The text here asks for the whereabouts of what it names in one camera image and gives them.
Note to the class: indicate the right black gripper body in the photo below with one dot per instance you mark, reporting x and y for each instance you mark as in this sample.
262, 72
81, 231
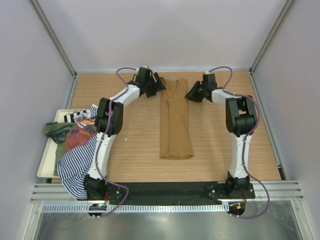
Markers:
204, 88

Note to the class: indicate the slotted grey cable duct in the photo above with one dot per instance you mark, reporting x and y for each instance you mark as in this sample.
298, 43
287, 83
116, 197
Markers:
102, 208

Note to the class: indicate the black white striped top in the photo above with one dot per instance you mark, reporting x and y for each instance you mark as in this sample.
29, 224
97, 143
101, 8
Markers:
77, 116

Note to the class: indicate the aluminium frame post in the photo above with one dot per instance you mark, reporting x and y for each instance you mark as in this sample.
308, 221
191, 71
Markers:
283, 14
52, 35

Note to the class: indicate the blue white striped top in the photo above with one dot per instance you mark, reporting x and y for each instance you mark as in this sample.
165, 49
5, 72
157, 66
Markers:
75, 164

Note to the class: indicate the right aluminium frame post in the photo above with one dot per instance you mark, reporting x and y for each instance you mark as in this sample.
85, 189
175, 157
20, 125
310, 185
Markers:
283, 14

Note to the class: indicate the white plastic tray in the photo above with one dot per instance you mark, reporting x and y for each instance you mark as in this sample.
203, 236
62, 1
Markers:
47, 163

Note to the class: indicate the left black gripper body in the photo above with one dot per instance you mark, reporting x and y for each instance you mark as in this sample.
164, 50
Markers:
150, 83

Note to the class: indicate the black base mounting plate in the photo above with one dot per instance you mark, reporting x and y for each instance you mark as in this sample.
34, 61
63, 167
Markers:
171, 193

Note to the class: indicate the aluminium front rail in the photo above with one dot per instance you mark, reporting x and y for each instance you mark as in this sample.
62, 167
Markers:
52, 193

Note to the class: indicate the tan brown tank top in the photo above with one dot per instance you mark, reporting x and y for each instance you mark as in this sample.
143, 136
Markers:
175, 141

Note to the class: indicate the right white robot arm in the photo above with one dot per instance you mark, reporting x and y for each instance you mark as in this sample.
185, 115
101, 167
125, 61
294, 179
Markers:
241, 120

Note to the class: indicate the left aluminium frame post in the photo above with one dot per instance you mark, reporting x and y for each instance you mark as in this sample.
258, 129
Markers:
52, 35

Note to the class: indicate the red graphic tank top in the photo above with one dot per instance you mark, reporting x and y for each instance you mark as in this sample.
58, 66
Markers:
79, 134

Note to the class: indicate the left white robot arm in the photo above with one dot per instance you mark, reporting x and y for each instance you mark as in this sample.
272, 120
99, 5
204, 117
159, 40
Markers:
109, 122

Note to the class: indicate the olive green tank top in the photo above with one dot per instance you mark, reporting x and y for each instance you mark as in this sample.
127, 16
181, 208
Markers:
58, 132

